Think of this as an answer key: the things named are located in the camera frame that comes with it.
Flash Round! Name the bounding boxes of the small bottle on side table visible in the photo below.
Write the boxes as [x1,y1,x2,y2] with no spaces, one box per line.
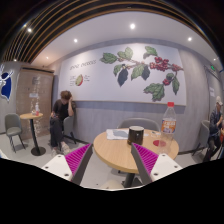
[35,103,40,116]

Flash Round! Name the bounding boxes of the grey chair at right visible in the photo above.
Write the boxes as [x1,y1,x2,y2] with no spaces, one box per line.
[196,120,210,150]

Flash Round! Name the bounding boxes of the grey chair under seated person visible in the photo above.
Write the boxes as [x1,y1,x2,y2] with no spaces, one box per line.
[63,116,76,141]

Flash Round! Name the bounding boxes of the white paper sheet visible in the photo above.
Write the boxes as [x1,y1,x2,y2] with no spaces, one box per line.
[105,128,150,141]

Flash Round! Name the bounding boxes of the blue deer wall logo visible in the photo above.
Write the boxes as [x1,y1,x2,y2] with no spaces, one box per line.
[0,65,14,101]

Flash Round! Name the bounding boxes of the grey chair at left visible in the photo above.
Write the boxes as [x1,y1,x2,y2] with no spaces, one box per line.
[5,113,22,149]

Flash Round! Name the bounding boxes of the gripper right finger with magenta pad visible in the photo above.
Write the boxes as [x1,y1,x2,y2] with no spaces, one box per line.
[131,143,182,185]

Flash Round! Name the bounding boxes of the coffee plant wall mural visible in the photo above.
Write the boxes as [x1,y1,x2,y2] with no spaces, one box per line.
[58,43,187,106]

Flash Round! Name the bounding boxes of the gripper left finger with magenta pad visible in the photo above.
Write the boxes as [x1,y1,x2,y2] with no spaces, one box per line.
[42,144,92,185]

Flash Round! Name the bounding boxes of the wooden locker cabinet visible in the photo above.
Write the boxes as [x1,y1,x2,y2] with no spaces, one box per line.
[16,67,54,137]

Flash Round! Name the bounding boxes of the plastic bottle with red cap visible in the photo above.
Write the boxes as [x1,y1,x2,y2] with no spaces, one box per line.
[159,102,176,154]

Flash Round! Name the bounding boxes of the clear glass cup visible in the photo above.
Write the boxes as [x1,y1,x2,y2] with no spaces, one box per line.
[151,131,161,140]

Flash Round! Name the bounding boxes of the dark brown mug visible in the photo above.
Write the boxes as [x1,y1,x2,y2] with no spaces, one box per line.
[127,126,144,145]

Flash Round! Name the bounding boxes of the round wooden table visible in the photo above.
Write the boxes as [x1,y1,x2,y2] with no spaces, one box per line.
[93,129,179,187]

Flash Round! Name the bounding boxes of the small round side table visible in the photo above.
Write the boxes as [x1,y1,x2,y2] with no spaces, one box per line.
[20,113,46,156]

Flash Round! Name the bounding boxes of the grey chair behind table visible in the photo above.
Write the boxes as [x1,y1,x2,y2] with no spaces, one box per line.
[118,118,160,131]

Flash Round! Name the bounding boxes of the seated person in black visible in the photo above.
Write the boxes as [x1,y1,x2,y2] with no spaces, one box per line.
[50,90,75,155]

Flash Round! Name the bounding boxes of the seated person at right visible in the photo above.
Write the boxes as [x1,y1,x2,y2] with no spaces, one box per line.
[203,96,223,162]

